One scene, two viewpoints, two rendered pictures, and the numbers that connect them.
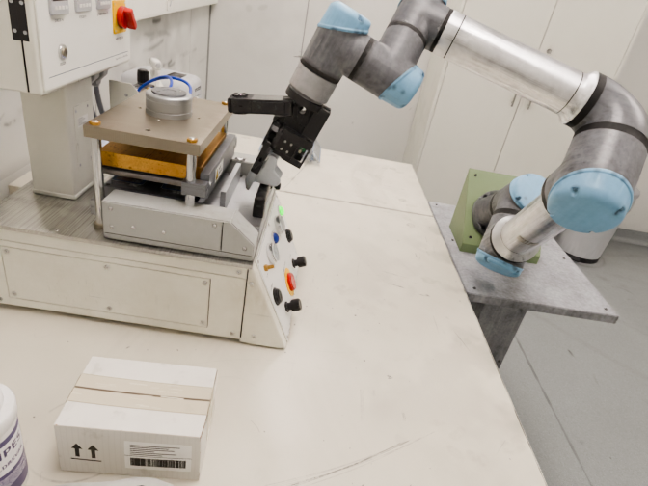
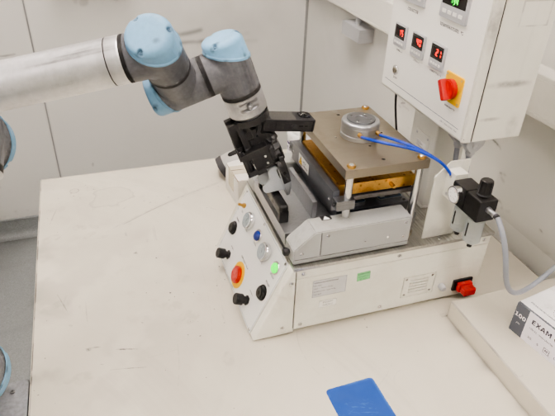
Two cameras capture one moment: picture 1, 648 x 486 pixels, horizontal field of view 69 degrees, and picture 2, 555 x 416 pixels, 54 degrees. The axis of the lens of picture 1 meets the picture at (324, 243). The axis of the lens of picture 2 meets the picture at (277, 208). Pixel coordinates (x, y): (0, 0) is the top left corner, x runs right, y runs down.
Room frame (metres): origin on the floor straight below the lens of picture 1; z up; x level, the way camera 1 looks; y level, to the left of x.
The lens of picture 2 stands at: (1.77, -0.11, 1.59)
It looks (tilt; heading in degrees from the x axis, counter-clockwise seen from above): 33 degrees down; 165
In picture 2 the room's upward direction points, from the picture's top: 2 degrees clockwise
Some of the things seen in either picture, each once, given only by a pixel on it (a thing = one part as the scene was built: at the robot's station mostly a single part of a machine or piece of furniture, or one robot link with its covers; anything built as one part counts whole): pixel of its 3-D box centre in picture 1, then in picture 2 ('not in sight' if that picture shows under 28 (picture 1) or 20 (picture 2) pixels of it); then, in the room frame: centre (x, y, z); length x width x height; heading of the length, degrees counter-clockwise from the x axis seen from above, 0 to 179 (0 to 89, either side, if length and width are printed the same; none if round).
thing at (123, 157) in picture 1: (171, 135); (358, 154); (0.83, 0.32, 1.07); 0.22 x 0.17 x 0.10; 4
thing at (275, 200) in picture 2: (264, 191); (272, 196); (0.83, 0.13, 0.99); 0.15 x 0.02 x 0.04; 4
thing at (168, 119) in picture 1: (154, 121); (375, 148); (0.84, 0.35, 1.08); 0.31 x 0.24 x 0.13; 4
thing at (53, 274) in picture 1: (174, 240); (345, 244); (0.84, 0.31, 0.84); 0.53 x 0.37 x 0.17; 94
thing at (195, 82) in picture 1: (163, 95); not in sight; (1.74, 0.69, 0.88); 0.25 x 0.20 x 0.17; 89
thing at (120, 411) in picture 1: (144, 416); (261, 179); (0.44, 0.20, 0.80); 0.19 x 0.13 x 0.09; 95
